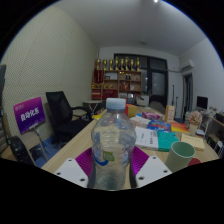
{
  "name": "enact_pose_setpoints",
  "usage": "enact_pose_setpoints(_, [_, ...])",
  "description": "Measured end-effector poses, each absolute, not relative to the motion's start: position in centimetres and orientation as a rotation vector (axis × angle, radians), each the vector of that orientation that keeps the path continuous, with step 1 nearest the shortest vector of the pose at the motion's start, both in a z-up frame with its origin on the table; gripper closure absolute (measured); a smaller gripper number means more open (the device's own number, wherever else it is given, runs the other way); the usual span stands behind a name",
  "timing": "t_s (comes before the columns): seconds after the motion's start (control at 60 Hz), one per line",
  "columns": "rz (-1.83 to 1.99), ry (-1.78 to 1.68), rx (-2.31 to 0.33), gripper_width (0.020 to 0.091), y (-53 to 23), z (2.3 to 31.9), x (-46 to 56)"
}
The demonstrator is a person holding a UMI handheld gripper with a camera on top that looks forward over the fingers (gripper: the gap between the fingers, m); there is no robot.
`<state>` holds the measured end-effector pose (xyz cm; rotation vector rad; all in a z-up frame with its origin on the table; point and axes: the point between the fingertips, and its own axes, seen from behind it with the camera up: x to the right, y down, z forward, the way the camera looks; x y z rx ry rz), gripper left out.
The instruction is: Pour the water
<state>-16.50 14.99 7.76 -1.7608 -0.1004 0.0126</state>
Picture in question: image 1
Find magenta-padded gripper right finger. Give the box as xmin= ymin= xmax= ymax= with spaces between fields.
xmin=129 ymin=145 xmax=173 ymax=189

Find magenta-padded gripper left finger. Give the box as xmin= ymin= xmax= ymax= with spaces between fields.
xmin=53 ymin=147 xmax=98 ymax=189

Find clear plastic water bottle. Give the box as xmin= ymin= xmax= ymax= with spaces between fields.
xmin=90 ymin=97 xmax=137 ymax=191

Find pale green cup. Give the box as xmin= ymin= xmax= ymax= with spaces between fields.
xmin=164 ymin=140 xmax=196 ymax=173

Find white book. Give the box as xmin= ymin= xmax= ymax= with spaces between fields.
xmin=134 ymin=125 xmax=159 ymax=150

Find teal book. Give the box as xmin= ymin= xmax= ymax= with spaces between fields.
xmin=156 ymin=130 xmax=180 ymax=153

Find flat round red coaster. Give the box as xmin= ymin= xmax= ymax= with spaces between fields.
xmin=187 ymin=157 xmax=202 ymax=167

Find blue book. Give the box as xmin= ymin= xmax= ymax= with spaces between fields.
xmin=147 ymin=119 xmax=172 ymax=133

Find yellow book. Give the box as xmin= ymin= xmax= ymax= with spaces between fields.
xmin=179 ymin=133 xmax=206 ymax=152

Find orange book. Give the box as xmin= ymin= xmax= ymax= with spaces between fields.
xmin=169 ymin=121 xmax=191 ymax=135

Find black backpack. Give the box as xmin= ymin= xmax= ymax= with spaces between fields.
xmin=8 ymin=135 xmax=36 ymax=167

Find pink box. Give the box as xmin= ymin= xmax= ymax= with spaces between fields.
xmin=141 ymin=111 xmax=163 ymax=121

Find black office chair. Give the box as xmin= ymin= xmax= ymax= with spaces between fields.
xmin=45 ymin=90 xmax=93 ymax=144

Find orange upright box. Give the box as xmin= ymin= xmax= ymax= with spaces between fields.
xmin=165 ymin=105 xmax=176 ymax=123

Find pink flowers in white pot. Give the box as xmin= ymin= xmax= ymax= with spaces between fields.
xmin=188 ymin=110 xmax=203 ymax=136

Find small round table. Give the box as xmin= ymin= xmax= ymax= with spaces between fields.
xmin=82 ymin=99 xmax=104 ymax=116

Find purple sign board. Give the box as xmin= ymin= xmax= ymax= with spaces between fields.
xmin=13 ymin=96 xmax=47 ymax=135

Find cluttered side desk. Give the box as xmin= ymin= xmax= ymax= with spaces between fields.
xmin=206 ymin=113 xmax=224 ymax=158

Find black computer monitor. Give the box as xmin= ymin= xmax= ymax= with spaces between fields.
xmin=196 ymin=95 xmax=209 ymax=111

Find black-framed glass door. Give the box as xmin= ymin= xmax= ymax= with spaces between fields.
xmin=113 ymin=53 xmax=169 ymax=108

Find wooden shelf unit with trophies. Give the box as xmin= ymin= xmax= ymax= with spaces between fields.
xmin=91 ymin=57 xmax=143 ymax=101

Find white air conditioner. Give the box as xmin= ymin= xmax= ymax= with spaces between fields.
xmin=180 ymin=59 xmax=195 ymax=73

